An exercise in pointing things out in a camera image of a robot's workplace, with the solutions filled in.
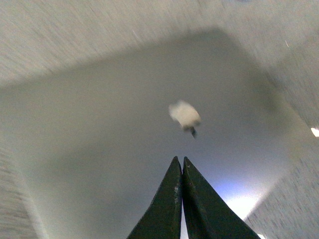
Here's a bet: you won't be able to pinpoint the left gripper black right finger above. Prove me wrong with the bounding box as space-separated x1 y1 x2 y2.
182 157 259 239

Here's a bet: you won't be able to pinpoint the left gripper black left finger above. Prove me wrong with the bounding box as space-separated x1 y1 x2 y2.
128 156 182 239

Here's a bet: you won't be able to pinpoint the grey laptop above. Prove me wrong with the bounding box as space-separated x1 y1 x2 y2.
0 28 315 239

